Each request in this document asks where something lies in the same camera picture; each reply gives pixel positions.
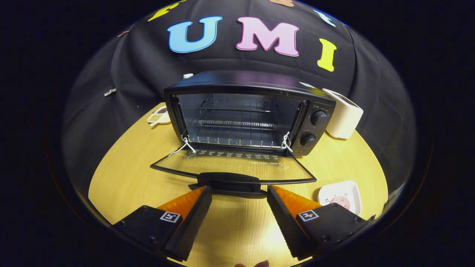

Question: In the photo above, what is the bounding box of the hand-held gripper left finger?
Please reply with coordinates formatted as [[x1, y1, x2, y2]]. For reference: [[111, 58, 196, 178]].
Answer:
[[112, 185, 213, 262]]

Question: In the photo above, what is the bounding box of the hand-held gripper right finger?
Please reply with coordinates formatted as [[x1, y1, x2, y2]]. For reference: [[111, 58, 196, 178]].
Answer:
[[266, 184, 376, 261]]

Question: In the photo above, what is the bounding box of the pink meat slice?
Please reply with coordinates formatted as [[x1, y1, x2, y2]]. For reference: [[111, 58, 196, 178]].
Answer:
[[330, 196, 351, 210]]

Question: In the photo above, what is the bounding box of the white square plate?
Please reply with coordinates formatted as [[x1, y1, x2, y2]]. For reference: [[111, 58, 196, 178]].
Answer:
[[318, 181, 362, 216]]

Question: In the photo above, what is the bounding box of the black toaster oven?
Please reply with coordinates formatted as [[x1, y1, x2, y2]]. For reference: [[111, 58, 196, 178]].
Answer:
[[150, 70, 337, 199]]

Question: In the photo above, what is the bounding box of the white pop-up toaster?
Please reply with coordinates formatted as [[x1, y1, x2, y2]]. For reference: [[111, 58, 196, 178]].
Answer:
[[322, 88, 364, 140]]

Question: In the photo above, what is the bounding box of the white divided dish of beans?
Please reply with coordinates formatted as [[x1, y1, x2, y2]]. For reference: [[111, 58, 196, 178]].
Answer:
[[147, 106, 171, 126]]

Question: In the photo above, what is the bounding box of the black backdrop cloth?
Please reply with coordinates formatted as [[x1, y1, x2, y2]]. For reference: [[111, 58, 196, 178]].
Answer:
[[61, 0, 416, 193]]

